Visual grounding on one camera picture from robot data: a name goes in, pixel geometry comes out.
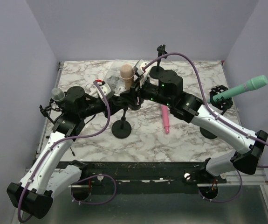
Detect clear plastic parts box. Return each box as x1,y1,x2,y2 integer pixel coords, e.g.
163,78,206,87
104,61,137,96

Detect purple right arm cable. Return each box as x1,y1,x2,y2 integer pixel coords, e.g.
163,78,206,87
143,52,268,203

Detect black shock mount stand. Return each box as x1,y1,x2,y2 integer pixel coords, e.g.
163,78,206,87
199,85,234,140
39,98,65,126

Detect teal microphone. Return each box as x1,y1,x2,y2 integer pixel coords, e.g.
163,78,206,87
208,75,268,104

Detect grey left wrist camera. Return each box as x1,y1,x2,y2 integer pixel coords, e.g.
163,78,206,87
100,83,114,99

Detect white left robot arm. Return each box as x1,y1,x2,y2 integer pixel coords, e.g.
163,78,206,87
7,82,128,223

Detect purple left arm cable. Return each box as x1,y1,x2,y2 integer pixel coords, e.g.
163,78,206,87
17,80,112,222

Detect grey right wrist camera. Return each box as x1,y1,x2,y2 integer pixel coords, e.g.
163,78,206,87
133,59,151,88

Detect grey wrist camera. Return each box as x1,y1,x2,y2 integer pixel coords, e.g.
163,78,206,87
133,59,151,88
100,83,114,99

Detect small white cylinder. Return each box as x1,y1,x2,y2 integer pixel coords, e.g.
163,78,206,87
85,84,98,97

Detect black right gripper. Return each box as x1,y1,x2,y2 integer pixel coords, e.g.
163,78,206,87
120,74,173,107

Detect silver condenser microphone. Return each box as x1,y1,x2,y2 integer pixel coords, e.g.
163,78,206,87
51,88,65,103

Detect pink microphone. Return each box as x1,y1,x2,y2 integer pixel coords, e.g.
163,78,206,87
161,105,170,134

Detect black right shock mount stand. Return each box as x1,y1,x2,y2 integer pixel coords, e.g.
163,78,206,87
199,85,234,140

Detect black desk mic stand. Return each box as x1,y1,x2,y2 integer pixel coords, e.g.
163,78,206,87
149,44,167,80
111,105,141,139

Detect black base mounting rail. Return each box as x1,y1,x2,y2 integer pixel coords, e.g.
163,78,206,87
54,161,244,196

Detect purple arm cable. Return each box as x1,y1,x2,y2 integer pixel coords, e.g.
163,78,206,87
143,52,268,203
17,80,112,222

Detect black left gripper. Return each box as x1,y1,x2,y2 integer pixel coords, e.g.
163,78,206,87
80,95,126,119

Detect beige microphone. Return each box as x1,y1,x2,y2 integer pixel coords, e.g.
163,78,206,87
120,64,134,90

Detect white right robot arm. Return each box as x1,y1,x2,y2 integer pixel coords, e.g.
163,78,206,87
120,70,268,183

